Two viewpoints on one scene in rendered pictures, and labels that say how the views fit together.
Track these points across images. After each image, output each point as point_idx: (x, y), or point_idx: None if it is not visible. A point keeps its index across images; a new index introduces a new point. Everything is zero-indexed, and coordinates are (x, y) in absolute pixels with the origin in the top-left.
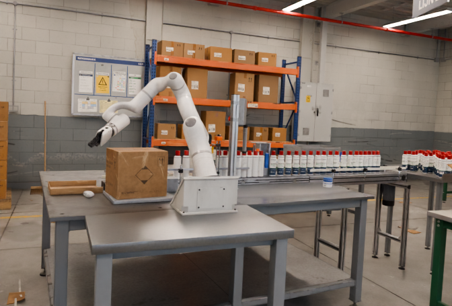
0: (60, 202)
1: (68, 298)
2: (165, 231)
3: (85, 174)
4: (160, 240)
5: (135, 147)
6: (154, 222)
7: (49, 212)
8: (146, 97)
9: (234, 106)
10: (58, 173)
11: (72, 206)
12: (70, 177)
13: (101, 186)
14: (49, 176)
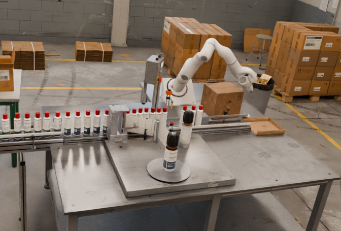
0: (254, 111)
1: None
2: (194, 86)
3: (290, 165)
4: (194, 83)
5: (228, 92)
6: (199, 91)
7: (249, 102)
8: None
9: None
10: (316, 170)
11: (244, 106)
12: (292, 155)
13: (249, 130)
14: (311, 159)
